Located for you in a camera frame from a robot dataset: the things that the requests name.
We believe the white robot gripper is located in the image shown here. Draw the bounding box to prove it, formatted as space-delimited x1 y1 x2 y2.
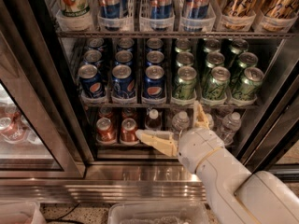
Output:
135 101 224 174

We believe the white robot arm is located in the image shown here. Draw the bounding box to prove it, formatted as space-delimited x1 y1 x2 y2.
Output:
136 103 299 224

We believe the front left green can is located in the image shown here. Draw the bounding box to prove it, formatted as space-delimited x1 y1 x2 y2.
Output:
172 66 197 100

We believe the front right red soda can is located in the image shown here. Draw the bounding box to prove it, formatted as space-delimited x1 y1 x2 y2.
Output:
121 119 137 142

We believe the red soda can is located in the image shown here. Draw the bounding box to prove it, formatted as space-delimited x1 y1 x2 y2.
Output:
98 106 114 119
96 118 116 142
121 119 137 142
121 107 137 119

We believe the front middle green can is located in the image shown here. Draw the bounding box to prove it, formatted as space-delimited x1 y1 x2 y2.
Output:
202 66 231 101

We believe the back right red soda can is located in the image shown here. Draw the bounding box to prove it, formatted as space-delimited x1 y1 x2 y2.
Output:
121 107 137 119

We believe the second row left green can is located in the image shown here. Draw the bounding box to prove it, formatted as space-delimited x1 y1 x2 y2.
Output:
176 51 194 68

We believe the second row green can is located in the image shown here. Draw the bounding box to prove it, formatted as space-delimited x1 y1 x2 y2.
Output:
204 51 225 75
231 52 258 79
176 51 194 68

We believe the front right green can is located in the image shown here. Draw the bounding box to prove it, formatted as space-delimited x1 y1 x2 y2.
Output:
232 67 264 101

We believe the front left red soda can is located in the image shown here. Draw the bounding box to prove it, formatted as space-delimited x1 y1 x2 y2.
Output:
96 118 116 142

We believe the second row middle green can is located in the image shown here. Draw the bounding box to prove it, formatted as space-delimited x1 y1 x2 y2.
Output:
204 51 225 75

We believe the second row right pepsi can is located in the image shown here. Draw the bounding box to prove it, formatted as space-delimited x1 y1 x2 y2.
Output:
146 50 164 67

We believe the second row pepsi can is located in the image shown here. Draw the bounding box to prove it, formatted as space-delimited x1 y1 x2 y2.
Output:
83 49 102 66
146 50 164 67
114 50 134 66

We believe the back left red soda can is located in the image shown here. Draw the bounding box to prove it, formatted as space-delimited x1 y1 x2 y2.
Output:
98 106 114 119

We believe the back left green can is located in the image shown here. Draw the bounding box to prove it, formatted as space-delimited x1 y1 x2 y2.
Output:
175 38 192 53

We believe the back middle green can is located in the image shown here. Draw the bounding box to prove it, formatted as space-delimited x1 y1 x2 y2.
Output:
203 38 221 53

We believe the second row middle pepsi can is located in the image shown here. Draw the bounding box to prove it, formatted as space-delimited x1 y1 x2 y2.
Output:
114 50 134 66

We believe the second row right green can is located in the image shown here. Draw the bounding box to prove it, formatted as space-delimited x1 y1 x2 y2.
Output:
231 52 258 79

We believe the back right green can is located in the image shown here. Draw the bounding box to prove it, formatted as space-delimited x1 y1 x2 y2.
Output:
226 38 249 63

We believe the second row left pepsi can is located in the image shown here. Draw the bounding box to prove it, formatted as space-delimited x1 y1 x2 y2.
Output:
83 49 102 66

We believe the right red bull can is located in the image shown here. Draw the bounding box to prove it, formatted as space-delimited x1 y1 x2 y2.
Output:
182 0 209 20

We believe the red bull can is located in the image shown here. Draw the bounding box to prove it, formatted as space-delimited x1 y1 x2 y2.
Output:
98 0 128 19
149 0 173 20
182 0 209 20

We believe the middle red bull can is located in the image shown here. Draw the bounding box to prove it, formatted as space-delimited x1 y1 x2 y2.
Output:
149 0 173 20

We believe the glass fridge door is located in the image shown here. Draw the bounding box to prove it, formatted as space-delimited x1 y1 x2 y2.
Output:
0 0 85 179

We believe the left red bull can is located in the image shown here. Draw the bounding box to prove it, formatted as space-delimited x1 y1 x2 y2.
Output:
98 0 128 19

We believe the right gold can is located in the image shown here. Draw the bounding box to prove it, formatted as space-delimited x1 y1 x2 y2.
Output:
262 0 299 19

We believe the left water bottle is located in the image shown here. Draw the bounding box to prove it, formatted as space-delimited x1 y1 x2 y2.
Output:
171 111 190 139

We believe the water bottle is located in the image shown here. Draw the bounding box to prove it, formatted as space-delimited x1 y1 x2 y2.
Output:
217 112 241 146
206 113 214 130
171 111 190 139

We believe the middle water bottle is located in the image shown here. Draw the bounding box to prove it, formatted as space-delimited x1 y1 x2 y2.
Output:
206 113 214 130

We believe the brown drink bottle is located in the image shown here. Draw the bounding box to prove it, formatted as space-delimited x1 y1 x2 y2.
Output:
145 109 162 131

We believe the right water bottle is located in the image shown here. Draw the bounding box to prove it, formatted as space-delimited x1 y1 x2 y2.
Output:
217 112 241 146

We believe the clear plastic bin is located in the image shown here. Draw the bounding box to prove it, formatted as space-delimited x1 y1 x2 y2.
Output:
0 201 47 224
107 201 209 224

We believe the left clear plastic bin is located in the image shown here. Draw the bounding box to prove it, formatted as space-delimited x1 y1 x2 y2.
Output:
0 201 47 224

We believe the middle wire shelf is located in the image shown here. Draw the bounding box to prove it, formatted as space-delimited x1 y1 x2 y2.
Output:
83 103 259 109

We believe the wire shelf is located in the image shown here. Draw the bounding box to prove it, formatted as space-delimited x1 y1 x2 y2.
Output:
83 103 259 109
57 31 299 39

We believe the black cable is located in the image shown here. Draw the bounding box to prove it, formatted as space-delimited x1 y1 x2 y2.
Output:
46 203 85 224

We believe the top wire shelf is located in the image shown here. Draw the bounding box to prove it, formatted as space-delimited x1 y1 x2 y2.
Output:
57 31 299 39

